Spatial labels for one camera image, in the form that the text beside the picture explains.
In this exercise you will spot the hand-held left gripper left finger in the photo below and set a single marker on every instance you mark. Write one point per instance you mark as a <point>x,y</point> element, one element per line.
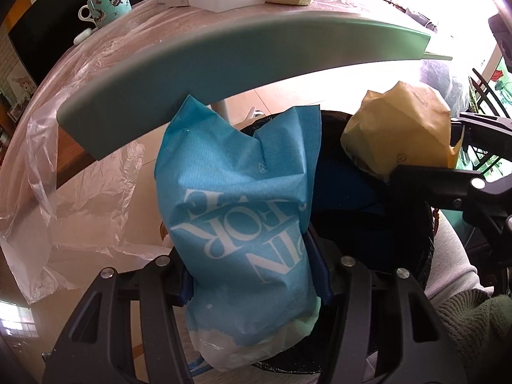
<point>184,292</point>

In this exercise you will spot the small white carton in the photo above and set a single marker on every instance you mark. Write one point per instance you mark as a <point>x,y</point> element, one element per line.
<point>177,1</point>

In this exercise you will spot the black trash bin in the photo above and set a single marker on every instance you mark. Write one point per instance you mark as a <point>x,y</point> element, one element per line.
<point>412,248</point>

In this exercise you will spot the person's grey trouser leg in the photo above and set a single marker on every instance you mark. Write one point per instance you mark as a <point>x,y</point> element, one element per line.
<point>456,264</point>

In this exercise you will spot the yellow paper wrapper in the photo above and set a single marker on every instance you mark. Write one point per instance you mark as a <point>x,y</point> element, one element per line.
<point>400,132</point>

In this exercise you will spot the clear plastic table cover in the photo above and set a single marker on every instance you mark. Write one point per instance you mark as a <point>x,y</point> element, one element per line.
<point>80,208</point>

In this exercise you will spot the teal patterned mug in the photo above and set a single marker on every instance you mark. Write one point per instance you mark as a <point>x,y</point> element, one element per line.
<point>110,4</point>

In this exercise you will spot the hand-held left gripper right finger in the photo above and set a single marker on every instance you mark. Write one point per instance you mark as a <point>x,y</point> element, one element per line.
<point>320,266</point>

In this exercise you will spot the black television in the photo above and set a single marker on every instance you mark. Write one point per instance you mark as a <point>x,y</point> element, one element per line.
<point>48,28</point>

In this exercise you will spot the blue paper bag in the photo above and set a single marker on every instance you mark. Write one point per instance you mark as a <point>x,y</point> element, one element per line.
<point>240,216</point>

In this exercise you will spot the person's right forearm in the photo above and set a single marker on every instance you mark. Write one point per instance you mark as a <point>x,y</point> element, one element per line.
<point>480,324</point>

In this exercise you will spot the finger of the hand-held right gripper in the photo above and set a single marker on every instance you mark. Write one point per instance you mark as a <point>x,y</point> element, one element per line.
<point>486,124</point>
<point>440,186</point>

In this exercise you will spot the grey-green chair back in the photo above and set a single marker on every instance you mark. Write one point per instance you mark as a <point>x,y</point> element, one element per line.
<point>240,56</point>

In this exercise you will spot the small white object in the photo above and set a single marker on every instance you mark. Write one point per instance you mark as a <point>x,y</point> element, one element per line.
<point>83,36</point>

